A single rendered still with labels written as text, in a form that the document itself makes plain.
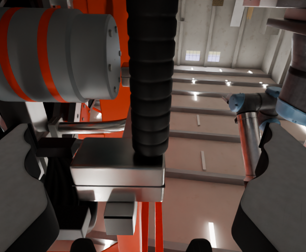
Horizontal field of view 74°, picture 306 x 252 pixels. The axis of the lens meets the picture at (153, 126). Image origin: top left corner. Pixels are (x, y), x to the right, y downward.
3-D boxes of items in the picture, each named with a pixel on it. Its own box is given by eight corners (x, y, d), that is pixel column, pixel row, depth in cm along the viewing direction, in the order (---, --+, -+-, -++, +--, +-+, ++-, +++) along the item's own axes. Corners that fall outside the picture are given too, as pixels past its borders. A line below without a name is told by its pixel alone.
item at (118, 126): (45, 123, 40) (57, 163, 45) (143, 124, 40) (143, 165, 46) (75, 90, 55) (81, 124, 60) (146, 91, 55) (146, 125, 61)
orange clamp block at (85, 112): (53, 121, 58) (66, 128, 66) (80, 122, 58) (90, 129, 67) (56, 98, 59) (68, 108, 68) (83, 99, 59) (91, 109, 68)
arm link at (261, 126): (285, 118, 84) (278, 135, 89) (269, 106, 94) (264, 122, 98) (268, 119, 83) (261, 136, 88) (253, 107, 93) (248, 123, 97)
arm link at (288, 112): (311, 82, 46) (289, 132, 53) (363, 81, 47) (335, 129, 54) (277, 67, 56) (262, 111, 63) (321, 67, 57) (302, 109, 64)
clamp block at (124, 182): (66, 166, 18) (77, 204, 21) (166, 168, 18) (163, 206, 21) (83, 135, 23) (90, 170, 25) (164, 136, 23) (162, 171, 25)
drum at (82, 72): (-88, 6, 23) (-31, 116, 30) (102, 10, 23) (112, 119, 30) (-4, 5, 35) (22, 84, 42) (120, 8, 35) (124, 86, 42)
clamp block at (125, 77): (120, 66, 47) (121, 88, 50) (158, 67, 48) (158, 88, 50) (123, 61, 52) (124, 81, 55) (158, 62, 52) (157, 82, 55)
